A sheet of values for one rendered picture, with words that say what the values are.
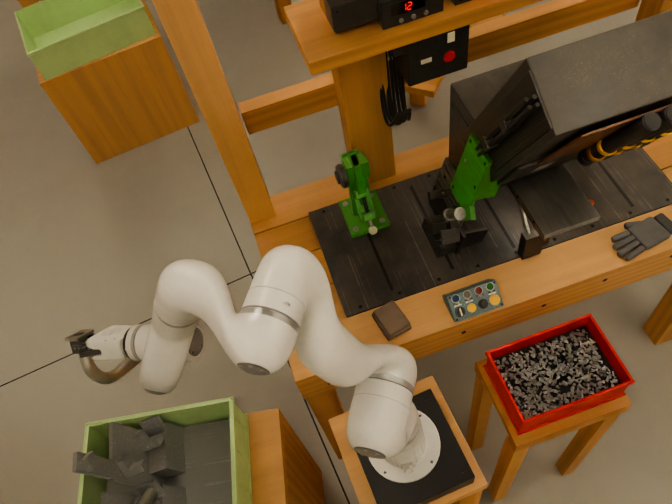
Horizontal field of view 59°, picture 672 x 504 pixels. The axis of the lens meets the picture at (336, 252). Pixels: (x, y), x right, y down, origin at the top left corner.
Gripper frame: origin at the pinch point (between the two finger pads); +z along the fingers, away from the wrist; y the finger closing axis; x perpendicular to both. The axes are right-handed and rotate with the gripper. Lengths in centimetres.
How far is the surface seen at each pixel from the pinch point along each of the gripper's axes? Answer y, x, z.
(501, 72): -88, -45, -92
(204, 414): -24.2, 32.5, -9.7
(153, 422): -15.0, 30.0, 0.1
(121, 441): -4.9, 29.5, 2.5
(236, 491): -8, 44, -27
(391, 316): -54, 17, -59
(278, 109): -66, -46, -30
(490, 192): -69, -14, -88
